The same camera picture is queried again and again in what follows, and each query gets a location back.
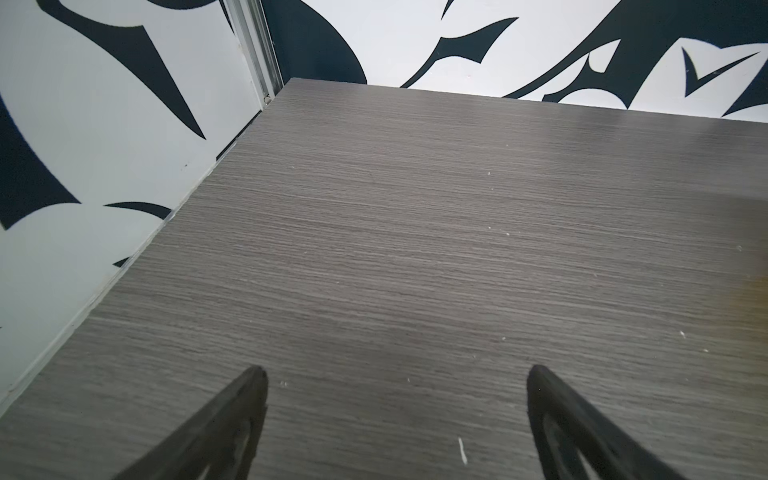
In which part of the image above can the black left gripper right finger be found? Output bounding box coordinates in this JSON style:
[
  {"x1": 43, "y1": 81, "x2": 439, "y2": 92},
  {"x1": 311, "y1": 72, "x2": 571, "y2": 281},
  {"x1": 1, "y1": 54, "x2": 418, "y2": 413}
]
[{"x1": 526, "y1": 365, "x2": 684, "y2": 480}]

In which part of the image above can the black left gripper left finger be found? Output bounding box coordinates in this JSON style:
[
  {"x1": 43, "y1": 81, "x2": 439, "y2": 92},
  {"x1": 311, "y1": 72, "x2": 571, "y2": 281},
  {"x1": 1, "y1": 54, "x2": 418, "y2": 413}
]
[{"x1": 115, "y1": 366, "x2": 269, "y2": 479}]

